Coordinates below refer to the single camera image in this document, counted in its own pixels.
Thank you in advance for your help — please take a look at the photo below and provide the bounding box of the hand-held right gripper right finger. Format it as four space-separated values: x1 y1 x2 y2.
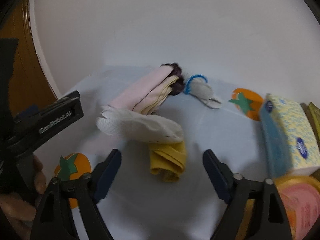
202 149 294 240

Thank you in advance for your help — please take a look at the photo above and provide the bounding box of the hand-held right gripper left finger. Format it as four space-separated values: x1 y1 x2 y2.
30 149 122 240

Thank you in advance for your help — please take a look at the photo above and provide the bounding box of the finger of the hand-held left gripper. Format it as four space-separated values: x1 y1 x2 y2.
15 105 42 123

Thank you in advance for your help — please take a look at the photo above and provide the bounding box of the yellow cloth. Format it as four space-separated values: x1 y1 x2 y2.
147 141 187 182

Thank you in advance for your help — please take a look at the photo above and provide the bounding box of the grey sock blue cuff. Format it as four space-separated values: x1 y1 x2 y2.
184 74 222 109

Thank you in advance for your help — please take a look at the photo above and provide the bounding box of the pink cloth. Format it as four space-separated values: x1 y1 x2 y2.
109 65 175 111

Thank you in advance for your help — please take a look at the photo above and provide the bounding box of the dark purple sock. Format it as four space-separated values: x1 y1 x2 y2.
160 62 185 97

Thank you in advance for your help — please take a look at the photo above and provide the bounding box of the gold rectangular tin box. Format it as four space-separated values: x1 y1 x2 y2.
300 102 320 140

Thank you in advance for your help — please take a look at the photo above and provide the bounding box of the person's left hand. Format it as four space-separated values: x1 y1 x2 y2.
0 154 47 233

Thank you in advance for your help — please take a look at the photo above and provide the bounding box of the brown wooden door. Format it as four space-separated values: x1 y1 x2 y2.
0 0 58 120

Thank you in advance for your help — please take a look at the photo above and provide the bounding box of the white tablecloth orange fruit print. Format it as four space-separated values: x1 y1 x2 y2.
32 65 320 240

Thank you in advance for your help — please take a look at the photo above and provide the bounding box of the white cloth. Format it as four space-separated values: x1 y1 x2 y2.
96 105 184 144

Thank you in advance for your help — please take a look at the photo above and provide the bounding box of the yellow patterned tissue pack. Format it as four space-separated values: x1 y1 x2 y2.
259 93 320 178

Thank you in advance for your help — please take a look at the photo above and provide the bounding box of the round yellow tin pink lid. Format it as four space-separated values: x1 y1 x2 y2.
274 175 320 240

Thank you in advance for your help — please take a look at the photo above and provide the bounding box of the cream striped cloth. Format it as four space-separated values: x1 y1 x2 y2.
132 76 183 115

